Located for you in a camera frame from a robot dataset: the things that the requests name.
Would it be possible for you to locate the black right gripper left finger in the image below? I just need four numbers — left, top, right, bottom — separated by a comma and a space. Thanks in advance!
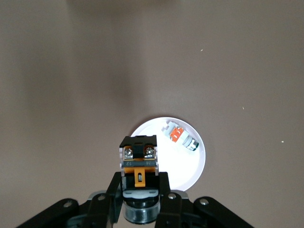
15, 171, 124, 228

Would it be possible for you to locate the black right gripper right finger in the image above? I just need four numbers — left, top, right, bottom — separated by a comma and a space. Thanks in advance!
155, 171, 255, 228

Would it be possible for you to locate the black orange push-button switch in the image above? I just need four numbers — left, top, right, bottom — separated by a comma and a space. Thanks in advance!
118, 134, 159, 224

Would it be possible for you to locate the pale pink plastic plate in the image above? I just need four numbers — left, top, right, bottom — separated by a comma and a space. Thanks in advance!
129, 115, 208, 192

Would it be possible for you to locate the white orange push-button switch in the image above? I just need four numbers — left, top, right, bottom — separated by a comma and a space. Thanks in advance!
161, 121, 199, 152

